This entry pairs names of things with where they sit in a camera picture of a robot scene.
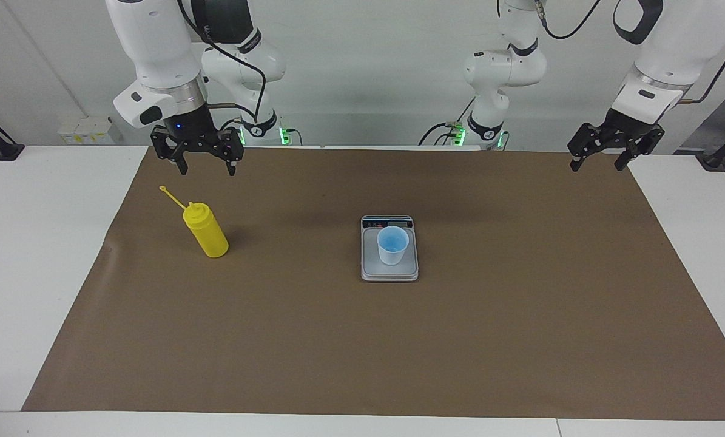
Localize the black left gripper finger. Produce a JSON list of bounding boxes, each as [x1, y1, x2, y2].
[[613, 123, 667, 173], [567, 121, 609, 174]]

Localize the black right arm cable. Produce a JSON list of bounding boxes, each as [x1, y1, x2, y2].
[[177, 0, 267, 122]]

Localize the brown paper table mat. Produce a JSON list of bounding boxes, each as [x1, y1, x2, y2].
[[21, 146, 725, 421]]

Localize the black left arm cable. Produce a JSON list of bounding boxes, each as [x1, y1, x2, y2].
[[532, 0, 725, 104]]

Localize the white box with yellow labels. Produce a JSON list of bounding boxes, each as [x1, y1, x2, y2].
[[58, 117, 115, 145]]

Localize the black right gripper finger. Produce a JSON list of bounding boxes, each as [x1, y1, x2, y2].
[[150, 125, 191, 177], [214, 125, 246, 178]]

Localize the light blue plastic cup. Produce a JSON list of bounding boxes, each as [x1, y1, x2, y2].
[[377, 226, 410, 266]]

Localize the silver digital kitchen scale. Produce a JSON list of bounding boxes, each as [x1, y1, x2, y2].
[[360, 214, 420, 283]]

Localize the black base cable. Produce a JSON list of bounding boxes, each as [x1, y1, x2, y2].
[[419, 121, 460, 146]]

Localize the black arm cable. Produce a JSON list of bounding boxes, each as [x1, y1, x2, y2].
[[532, 0, 725, 104], [177, 0, 267, 122]]

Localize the yellow squeeze bottle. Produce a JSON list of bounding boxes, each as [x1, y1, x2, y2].
[[159, 185, 230, 259]]

